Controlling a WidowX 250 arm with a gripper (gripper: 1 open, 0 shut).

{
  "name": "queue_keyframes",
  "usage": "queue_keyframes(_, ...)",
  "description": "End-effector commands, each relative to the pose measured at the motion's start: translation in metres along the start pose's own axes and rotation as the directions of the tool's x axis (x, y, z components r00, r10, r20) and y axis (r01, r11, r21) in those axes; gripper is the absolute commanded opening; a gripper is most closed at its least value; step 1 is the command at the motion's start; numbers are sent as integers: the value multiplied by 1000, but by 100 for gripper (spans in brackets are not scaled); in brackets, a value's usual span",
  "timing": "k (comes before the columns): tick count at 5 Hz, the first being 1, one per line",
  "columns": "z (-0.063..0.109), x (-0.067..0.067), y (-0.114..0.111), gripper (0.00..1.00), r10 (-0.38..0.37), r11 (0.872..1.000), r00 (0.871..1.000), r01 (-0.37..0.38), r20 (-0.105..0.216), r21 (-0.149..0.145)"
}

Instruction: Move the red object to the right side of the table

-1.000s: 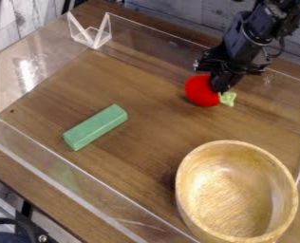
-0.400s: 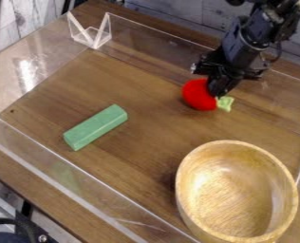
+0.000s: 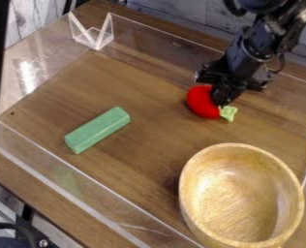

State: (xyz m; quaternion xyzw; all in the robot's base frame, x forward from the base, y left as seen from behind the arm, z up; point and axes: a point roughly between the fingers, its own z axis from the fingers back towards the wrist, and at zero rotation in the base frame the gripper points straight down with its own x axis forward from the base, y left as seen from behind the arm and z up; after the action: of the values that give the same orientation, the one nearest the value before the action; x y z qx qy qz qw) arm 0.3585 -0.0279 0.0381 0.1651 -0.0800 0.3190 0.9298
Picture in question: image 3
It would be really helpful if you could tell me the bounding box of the red plush tomato toy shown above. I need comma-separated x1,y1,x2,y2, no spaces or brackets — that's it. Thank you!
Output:
185,85,237,122

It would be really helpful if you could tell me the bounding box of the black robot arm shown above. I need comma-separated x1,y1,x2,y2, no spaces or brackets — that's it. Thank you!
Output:
195,0,306,107

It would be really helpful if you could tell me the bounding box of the green rectangular block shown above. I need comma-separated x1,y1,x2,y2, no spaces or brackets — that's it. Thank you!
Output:
64,107,131,154

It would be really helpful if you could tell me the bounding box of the wooden bowl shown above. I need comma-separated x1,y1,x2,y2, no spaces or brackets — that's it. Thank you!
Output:
179,143,304,248

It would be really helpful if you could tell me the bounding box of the clear acrylic corner bracket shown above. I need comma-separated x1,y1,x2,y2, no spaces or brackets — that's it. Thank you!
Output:
67,13,113,50

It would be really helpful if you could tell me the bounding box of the clear acrylic barrier wall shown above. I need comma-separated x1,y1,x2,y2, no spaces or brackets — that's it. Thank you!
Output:
0,18,306,248

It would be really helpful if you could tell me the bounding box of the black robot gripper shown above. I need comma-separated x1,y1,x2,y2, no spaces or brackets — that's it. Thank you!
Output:
195,57,277,106

